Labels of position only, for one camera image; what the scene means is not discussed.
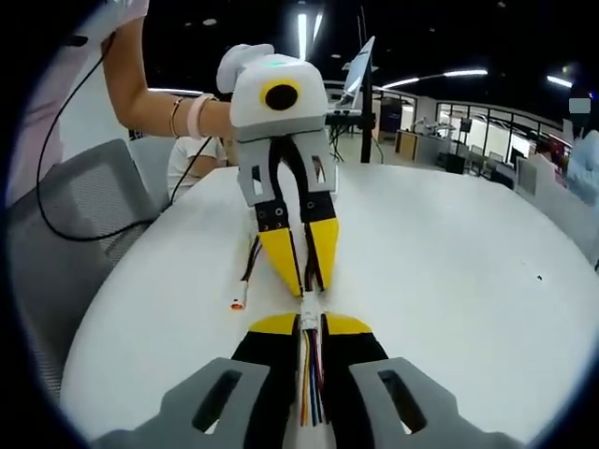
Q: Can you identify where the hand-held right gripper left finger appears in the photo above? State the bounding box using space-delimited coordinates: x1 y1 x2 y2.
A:
92 311 301 449

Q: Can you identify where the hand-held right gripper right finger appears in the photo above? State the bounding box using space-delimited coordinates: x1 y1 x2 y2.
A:
320 311 521 449

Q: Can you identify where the dark wire JST connector cable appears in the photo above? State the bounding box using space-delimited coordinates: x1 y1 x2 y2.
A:
230 223 328 313

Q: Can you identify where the multicolour wire JST connector cable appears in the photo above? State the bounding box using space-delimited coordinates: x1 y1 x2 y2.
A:
298 298 329 429

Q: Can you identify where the person's left hand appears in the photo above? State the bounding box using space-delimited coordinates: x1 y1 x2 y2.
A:
216 43 276 94

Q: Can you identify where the tilted laptop screen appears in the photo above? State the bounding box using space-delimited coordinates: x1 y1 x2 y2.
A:
335 36 378 109

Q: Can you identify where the black stand pole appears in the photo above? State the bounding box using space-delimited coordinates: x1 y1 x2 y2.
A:
358 0 386 165

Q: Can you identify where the pink wristband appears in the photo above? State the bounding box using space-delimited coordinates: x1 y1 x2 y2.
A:
186 93 217 141

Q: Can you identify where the wooden cabinet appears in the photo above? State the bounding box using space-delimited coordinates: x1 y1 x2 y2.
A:
394 129 440 166

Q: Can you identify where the grey mesh chair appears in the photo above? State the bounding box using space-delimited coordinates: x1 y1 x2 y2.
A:
6 137 163 403

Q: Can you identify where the grey office chair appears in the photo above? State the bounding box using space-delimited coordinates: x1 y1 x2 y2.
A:
513 155 540 196

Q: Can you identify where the thin black cable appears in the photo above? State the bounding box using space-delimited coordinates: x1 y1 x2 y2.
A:
168 134 212 203

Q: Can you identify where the gold bracelet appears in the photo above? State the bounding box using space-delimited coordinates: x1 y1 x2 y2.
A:
168 95 184 139

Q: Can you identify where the long black cable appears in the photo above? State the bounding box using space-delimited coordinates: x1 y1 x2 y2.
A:
36 36 155 243

